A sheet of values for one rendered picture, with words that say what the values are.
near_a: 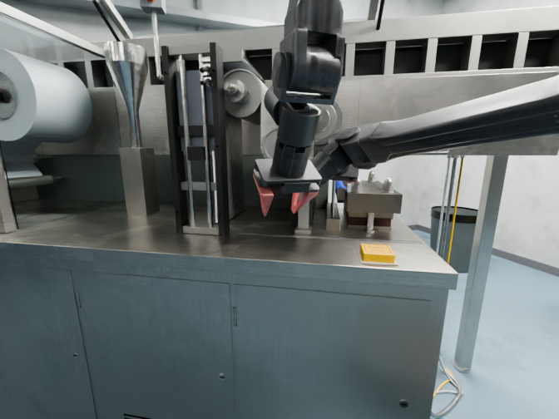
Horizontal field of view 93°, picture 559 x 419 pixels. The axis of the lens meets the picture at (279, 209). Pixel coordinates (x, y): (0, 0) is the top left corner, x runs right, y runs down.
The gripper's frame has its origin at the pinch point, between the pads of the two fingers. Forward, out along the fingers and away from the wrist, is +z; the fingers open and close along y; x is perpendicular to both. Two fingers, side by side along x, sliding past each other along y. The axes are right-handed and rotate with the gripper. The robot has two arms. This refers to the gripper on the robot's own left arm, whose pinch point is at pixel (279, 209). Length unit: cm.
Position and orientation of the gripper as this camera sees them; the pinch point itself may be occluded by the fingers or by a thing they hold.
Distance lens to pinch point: 51.0
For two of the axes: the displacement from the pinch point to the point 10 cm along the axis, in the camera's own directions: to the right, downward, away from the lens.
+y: -9.4, 0.7, -3.2
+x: 2.9, 6.6, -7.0
